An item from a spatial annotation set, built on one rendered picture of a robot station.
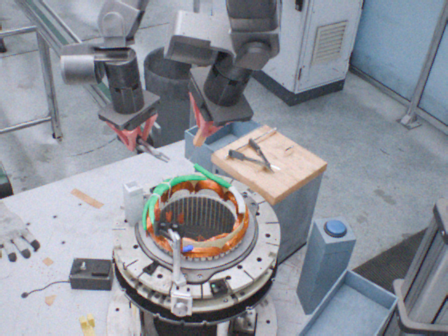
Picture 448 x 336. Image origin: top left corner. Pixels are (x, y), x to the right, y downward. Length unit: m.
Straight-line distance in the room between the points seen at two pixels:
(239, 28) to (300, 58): 2.68
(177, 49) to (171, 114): 1.96
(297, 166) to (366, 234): 1.47
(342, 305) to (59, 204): 0.86
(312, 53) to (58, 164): 1.66
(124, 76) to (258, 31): 0.35
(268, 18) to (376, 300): 0.62
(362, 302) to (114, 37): 0.65
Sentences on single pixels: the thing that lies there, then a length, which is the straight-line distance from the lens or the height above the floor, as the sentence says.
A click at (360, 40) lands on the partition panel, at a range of 3.69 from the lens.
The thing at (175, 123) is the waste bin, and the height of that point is 0.30.
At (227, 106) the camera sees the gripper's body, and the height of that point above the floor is 1.41.
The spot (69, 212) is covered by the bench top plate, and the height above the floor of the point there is 0.78.
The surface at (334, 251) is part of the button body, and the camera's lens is 1.12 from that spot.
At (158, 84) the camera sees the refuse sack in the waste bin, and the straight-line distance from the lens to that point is 2.55.
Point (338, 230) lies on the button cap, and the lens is 1.11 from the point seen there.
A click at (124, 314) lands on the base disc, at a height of 0.80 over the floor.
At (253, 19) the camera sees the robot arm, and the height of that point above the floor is 1.58.
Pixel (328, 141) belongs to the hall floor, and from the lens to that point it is 3.19.
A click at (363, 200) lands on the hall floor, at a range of 2.83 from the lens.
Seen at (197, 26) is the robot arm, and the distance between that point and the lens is 0.66.
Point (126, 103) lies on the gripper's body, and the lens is 0.92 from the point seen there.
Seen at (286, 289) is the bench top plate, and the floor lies 0.78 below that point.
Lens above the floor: 1.81
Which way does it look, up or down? 39 degrees down
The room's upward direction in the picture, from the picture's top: 5 degrees clockwise
